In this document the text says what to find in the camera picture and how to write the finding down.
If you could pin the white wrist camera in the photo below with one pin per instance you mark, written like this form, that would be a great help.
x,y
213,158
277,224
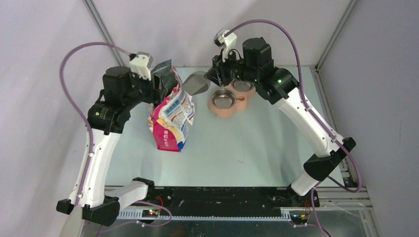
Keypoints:
x,y
140,64
225,42

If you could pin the circuit board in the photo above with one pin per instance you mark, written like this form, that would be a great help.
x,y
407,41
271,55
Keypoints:
x,y
299,219
150,213

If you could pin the left circuit board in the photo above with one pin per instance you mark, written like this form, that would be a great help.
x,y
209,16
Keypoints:
x,y
150,213

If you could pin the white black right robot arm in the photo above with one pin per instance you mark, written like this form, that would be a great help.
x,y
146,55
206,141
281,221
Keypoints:
x,y
280,88

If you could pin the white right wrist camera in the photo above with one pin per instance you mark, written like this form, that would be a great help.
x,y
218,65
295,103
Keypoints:
x,y
225,42

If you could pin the pink double bowl stand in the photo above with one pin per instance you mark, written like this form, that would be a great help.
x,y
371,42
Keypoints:
x,y
242,103

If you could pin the right circuit board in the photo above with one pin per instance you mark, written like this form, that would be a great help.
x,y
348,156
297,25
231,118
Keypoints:
x,y
299,219

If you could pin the steel bowl near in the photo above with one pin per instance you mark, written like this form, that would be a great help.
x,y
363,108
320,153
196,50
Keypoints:
x,y
223,99

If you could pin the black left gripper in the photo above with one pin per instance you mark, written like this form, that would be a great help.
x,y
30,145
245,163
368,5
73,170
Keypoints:
x,y
157,94

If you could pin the steel bowl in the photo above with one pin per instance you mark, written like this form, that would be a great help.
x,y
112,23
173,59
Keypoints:
x,y
223,99
242,86

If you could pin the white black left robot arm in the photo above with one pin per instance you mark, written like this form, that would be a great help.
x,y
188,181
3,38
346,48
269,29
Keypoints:
x,y
123,90

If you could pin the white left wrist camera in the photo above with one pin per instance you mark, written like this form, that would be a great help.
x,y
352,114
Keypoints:
x,y
140,64

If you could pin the metal food scoop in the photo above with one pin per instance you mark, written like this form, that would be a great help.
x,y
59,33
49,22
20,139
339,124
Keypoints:
x,y
196,84

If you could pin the steel bowl far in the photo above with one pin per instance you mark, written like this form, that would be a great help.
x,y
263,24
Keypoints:
x,y
242,86

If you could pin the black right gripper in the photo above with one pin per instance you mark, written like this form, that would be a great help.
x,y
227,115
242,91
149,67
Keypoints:
x,y
218,74

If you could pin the pet food bag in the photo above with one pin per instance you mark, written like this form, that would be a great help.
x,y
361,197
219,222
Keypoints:
x,y
171,120

